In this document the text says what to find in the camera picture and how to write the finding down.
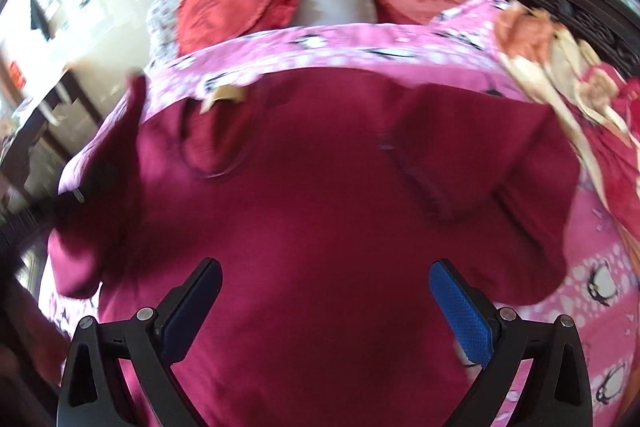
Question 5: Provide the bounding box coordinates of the dark red sweater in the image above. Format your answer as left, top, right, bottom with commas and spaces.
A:
49, 68, 579, 426

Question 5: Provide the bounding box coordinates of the pink penguin blanket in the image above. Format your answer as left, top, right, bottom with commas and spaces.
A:
37, 0, 640, 427

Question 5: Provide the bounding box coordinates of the dark wooden desk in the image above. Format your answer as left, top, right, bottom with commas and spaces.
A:
1, 68, 103, 202

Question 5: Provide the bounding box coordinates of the orange cream blanket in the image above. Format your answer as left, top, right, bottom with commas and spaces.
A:
494, 1, 639, 215

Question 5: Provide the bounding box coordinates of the black cloth on hook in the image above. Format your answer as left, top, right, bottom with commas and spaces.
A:
29, 0, 51, 41

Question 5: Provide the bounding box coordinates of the dark carved wooden headboard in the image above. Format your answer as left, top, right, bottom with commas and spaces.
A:
516, 0, 640, 79

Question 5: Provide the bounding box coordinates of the left red heart pillow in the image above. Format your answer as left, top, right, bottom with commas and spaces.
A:
176, 0, 300, 56

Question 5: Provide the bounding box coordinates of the red wall sticker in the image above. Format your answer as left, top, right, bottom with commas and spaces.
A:
9, 62, 26, 91

